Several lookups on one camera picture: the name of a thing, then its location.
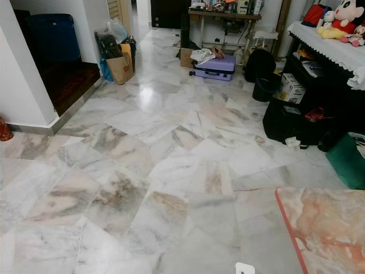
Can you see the dark blue suitcase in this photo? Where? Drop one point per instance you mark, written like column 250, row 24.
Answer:
column 54, row 37

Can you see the brown paper bag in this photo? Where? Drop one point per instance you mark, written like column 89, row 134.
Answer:
column 120, row 69

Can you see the black plastic bag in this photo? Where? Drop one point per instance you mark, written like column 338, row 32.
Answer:
column 109, row 44

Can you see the brown cardboard box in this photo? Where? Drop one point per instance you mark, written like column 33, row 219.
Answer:
column 186, row 57

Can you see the white cloth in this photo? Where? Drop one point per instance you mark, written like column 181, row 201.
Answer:
column 202, row 55

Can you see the purple suitcase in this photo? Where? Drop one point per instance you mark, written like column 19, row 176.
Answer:
column 215, row 67

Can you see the wooden desk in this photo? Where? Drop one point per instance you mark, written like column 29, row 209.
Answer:
column 222, row 14

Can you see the black backpack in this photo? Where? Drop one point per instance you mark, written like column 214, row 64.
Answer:
column 259, row 64

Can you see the black bucket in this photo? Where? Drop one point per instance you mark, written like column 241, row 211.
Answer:
column 266, row 88

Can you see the white stool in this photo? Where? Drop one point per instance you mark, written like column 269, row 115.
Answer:
column 265, row 35

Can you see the crumpled white paper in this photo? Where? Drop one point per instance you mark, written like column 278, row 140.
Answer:
column 292, row 141

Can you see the white cardboard box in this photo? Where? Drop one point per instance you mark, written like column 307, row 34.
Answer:
column 292, row 88

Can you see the black storage shelf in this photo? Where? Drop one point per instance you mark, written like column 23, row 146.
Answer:
column 325, row 108

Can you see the marble top red-edged table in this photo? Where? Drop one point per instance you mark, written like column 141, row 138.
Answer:
column 325, row 228

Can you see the red bag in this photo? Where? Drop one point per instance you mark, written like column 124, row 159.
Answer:
column 316, row 14

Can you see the white lace tablecloth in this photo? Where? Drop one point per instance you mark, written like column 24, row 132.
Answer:
column 328, row 48

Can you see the green plastic bin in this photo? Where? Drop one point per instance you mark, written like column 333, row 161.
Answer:
column 348, row 162

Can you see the red white plush doll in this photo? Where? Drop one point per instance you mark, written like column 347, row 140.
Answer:
column 345, row 20

